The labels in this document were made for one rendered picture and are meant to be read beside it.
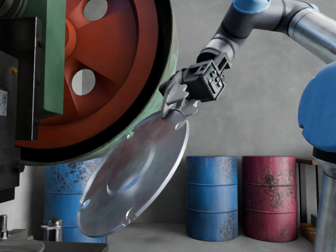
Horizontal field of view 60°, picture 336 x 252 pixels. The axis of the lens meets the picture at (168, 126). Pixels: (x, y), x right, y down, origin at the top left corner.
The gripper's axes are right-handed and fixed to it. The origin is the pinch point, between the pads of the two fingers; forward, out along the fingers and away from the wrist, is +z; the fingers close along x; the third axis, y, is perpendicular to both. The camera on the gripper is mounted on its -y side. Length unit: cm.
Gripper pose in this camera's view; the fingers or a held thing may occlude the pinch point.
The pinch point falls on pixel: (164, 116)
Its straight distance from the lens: 60.7
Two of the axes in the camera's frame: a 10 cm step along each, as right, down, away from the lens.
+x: 5.0, 7.4, 4.5
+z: -4.9, 6.7, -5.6
